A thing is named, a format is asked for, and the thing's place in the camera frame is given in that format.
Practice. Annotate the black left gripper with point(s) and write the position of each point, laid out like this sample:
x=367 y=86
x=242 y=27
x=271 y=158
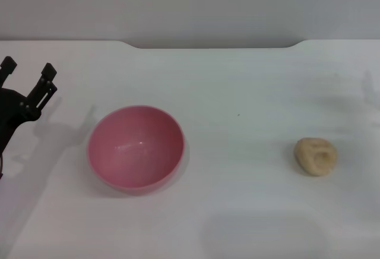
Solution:
x=9 y=110

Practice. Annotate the pink plastic bowl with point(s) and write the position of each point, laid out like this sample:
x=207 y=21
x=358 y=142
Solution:
x=133 y=152

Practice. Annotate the beige egg yolk pastry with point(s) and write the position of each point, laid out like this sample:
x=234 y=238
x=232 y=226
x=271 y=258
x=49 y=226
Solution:
x=314 y=156

